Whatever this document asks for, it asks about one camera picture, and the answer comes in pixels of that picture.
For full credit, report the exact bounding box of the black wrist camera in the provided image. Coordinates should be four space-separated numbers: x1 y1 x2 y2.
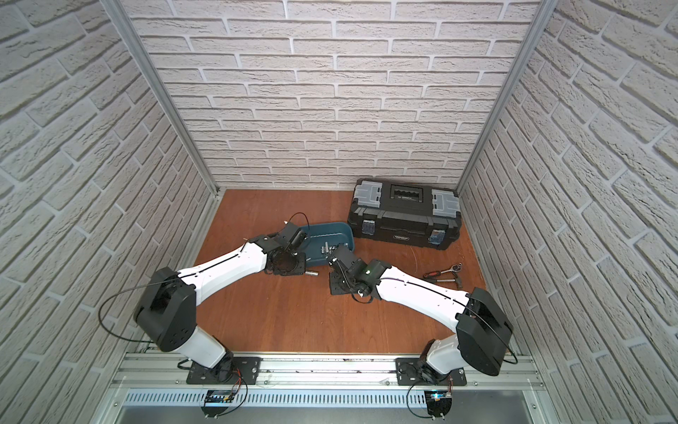
328 245 367 274
274 222 307 251

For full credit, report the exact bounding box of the right controller board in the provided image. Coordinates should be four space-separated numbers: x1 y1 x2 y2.
424 390 453 420

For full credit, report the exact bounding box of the left controller board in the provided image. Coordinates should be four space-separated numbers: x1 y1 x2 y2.
201 390 238 418

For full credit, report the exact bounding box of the hammer with dark handle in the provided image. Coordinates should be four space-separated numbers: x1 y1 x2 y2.
425 277 463 290

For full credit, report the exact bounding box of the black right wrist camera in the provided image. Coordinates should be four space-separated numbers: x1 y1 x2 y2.
328 245 367 274

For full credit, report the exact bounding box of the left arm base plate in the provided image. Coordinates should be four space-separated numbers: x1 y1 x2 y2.
186 356 262 385

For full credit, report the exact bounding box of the ratchet wrench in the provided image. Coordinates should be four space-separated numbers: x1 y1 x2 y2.
423 263 463 279

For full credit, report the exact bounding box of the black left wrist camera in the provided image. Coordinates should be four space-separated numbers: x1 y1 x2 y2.
274 222 307 251

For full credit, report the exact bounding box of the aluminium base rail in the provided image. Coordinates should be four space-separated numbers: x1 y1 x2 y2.
105 353 546 409

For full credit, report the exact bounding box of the aluminium frame post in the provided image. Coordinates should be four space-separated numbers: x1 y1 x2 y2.
100 0 221 196
454 0 560 194

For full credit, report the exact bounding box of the aluminium frame post right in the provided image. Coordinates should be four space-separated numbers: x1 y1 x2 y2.
454 0 560 194

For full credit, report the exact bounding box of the black grey toolbox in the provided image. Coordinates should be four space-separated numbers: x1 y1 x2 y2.
347 178 463 250

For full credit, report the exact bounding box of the controller board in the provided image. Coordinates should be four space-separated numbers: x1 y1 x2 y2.
201 390 238 418
424 390 453 420

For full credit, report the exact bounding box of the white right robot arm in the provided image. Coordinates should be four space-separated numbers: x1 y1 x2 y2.
328 258 513 384

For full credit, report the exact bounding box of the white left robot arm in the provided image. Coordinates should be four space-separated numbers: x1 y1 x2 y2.
134 237 307 369

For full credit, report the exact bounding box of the teal plastic storage box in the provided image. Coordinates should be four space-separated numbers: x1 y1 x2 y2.
299 222 355 268

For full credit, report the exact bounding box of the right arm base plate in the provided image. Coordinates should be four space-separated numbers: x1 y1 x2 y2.
395 357 467 387

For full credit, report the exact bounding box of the aluminium frame post left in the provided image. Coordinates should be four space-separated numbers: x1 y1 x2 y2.
100 0 221 196

